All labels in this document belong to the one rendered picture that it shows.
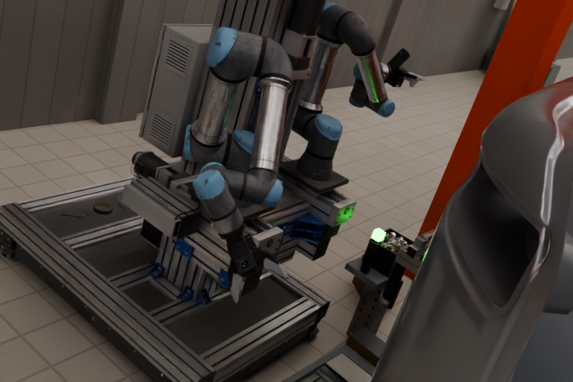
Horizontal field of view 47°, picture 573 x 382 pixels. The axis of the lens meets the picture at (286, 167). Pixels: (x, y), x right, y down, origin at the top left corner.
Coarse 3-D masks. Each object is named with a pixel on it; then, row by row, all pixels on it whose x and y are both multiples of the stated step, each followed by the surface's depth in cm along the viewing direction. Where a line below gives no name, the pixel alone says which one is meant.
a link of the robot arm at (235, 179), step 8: (208, 168) 170; (216, 168) 170; (224, 168) 174; (224, 176) 168; (232, 176) 169; (240, 176) 170; (232, 184) 169; (240, 184) 169; (232, 192) 169; (240, 192) 169
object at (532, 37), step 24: (528, 0) 224; (552, 0) 219; (528, 24) 225; (552, 24) 220; (504, 48) 231; (528, 48) 226; (552, 48) 228; (504, 72) 233; (528, 72) 227; (480, 96) 239; (504, 96) 234; (480, 120) 241; (456, 144) 248; (480, 144) 242; (456, 168) 249; (432, 216) 259
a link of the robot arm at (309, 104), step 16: (336, 16) 243; (320, 32) 249; (336, 32) 244; (320, 48) 252; (336, 48) 252; (320, 64) 253; (320, 80) 256; (304, 96) 260; (320, 96) 259; (304, 112) 260; (320, 112) 262
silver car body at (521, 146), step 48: (528, 96) 103; (528, 144) 90; (480, 192) 110; (528, 192) 87; (432, 240) 106; (480, 240) 101; (528, 240) 104; (432, 288) 100; (480, 288) 92; (528, 288) 85; (432, 336) 98; (480, 336) 90; (528, 336) 85
